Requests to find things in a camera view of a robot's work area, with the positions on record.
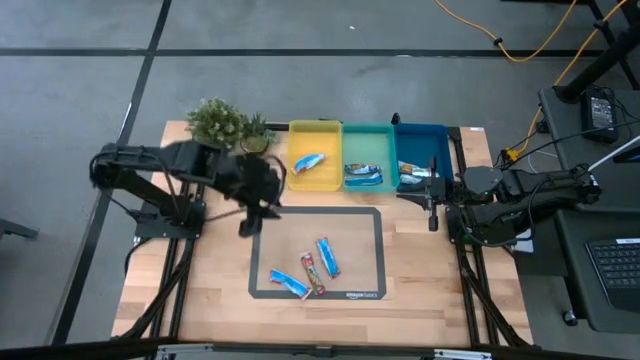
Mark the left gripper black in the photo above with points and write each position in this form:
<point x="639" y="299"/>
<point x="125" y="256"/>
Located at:
<point x="257" y="182"/>

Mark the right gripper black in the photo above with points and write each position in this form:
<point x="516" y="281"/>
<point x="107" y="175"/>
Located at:
<point x="440" y="192"/>

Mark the dark green granola bar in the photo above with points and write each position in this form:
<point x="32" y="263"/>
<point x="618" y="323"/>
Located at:
<point x="362" y="169"/>

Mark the blue and red granola bar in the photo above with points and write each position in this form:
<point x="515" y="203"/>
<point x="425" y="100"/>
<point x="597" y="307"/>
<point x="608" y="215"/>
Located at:
<point x="307" y="163"/>

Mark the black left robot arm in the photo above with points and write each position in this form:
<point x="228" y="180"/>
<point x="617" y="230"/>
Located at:
<point x="130" y="155"/>

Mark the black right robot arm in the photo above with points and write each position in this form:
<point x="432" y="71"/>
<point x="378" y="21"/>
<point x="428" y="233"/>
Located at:
<point x="530" y="200"/>

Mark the green and red granola bar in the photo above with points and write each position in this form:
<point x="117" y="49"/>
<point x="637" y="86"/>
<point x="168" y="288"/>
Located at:
<point x="312" y="272"/>

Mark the dark blue plastic bin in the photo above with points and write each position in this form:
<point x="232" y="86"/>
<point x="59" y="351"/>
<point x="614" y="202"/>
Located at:
<point x="420" y="142"/>

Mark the teal plastic bin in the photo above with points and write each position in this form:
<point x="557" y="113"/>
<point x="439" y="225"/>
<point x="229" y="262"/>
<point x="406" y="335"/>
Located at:
<point x="370" y="145"/>

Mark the small black knob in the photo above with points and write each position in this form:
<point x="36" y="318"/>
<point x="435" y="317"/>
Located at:
<point x="395" y="119"/>

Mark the small potted green plant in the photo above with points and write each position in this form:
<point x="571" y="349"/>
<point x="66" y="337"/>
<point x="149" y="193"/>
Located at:
<point x="256" y="135"/>

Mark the yellow translucent plastic bin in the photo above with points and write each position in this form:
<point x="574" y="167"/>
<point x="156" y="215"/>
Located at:
<point x="315" y="137"/>

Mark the large potted green plant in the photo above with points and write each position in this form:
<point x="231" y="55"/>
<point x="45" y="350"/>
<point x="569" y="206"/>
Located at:
<point x="215" y="122"/>

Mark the black side desk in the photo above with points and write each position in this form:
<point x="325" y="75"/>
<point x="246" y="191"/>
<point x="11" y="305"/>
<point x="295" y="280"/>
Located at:
<point x="560" y="125"/>

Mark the desk caster wheel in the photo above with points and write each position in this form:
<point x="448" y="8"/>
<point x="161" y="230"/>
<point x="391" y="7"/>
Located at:
<point x="569" y="318"/>

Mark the black power adapter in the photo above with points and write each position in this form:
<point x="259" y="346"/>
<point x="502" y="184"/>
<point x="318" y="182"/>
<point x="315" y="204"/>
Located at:
<point x="600" y="115"/>

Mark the black laptop keyboard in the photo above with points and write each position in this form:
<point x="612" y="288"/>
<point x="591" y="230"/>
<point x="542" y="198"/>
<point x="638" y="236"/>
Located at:
<point x="617" y="272"/>

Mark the black stand pole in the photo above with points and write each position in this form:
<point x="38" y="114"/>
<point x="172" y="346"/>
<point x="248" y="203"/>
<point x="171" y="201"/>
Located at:
<point x="600" y="62"/>

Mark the black crossbar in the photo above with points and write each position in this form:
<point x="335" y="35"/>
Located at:
<point x="75" y="350"/>

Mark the grey furniture leg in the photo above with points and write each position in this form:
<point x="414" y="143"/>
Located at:
<point x="15" y="229"/>

